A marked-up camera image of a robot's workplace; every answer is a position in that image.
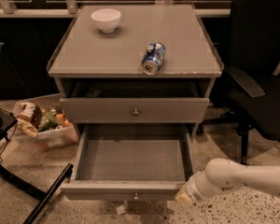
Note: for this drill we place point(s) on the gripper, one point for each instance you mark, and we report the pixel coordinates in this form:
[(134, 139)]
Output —
[(194, 186)]

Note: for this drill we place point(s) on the grey drawer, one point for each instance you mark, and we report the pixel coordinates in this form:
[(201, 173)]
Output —
[(135, 110), (122, 162)]

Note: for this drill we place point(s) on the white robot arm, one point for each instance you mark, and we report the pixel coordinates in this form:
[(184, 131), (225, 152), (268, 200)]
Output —
[(221, 176)]

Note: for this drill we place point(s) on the grey drawer cabinet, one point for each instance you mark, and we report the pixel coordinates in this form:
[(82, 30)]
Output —
[(93, 64)]

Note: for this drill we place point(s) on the grey top drawer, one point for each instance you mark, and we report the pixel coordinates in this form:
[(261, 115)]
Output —
[(135, 110)]

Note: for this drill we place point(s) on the white paper scrap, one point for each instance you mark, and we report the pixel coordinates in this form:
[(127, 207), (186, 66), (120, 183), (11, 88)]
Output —
[(120, 210)]

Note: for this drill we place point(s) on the black office chair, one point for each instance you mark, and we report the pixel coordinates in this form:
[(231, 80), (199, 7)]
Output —
[(250, 82)]

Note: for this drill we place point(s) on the blue soda can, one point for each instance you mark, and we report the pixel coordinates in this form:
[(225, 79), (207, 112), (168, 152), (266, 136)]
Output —
[(153, 58)]

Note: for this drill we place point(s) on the green snack bag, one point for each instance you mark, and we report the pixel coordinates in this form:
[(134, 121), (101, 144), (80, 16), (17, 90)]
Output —
[(48, 121)]

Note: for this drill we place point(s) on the clear plastic snack bin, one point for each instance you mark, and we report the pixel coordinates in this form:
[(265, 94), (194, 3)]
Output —
[(50, 138)]

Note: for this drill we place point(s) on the snack bag in bin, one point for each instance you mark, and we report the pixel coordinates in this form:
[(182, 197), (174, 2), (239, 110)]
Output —
[(27, 118)]

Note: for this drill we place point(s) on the white ceramic bowl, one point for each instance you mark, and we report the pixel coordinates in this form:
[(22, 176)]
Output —
[(106, 19)]

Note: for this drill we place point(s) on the black table frame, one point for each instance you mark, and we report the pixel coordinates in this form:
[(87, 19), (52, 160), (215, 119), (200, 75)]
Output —
[(7, 121)]

